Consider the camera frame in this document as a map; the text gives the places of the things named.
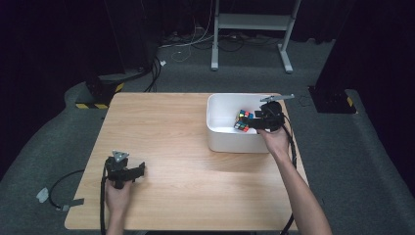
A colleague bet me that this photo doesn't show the grey tape strip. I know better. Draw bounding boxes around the grey tape strip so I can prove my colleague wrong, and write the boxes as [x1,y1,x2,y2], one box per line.
[60,198,85,212]

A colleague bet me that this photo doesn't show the white metal stand frame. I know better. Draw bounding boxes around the white metal stand frame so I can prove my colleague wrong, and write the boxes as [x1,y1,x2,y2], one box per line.
[210,0,302,74]

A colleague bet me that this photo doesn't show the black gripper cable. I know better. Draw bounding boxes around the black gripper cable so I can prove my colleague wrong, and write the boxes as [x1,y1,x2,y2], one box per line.
[279,112,299,235]
[99,165,110,235]

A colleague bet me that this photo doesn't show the white plastic storage bin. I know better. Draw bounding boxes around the white plastic storage bin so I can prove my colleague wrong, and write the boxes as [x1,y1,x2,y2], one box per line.
[206,93,285,154]

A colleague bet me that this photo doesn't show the multicoloured puzzle cube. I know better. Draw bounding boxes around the multicoloured puzzle cube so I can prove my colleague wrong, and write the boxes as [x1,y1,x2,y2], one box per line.
[233,109,255,133]

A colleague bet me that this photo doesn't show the black floor cable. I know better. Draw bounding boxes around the black floor cable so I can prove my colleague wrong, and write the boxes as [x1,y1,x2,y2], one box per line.
[48,168,85,210]

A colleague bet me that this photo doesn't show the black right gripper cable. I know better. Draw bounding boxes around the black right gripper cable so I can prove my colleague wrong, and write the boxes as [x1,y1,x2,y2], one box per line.
[279,112,299,235]

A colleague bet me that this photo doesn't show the thin white cable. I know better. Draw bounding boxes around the thin white cable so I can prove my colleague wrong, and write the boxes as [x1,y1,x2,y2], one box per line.
[170,0,217,64]

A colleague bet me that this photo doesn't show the black cables with white plug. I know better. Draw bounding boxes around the black cables with white plug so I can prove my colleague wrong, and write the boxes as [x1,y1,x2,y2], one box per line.
[143,56,167,93]

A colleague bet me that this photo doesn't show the person's left hand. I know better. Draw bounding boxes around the person's left hand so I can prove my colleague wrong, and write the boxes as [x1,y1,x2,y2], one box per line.
[105,177,133,213]

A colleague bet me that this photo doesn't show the bundle of black floor cables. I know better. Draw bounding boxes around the bundle of black floor cables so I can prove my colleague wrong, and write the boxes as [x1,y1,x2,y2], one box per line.
[159,28,283,53]

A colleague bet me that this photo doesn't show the black stand with hazard stripes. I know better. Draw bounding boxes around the black stand with hazard stripes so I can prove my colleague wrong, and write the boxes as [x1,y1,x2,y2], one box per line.
[74,73,126,111]
[307,84,357,115]

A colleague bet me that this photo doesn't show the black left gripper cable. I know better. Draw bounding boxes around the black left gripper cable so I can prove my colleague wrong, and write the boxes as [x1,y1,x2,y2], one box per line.
[99,165,110,235]

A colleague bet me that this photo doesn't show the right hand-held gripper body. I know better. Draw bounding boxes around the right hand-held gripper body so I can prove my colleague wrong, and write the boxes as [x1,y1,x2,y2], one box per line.
[259,93,296,133]

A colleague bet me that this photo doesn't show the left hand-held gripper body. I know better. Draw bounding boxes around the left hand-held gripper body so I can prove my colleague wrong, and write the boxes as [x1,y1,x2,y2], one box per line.
[107,150,141,190]

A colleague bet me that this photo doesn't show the person's right hand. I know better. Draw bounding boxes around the person's right hand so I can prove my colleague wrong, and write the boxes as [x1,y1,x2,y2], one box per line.
[256,126,292,162]

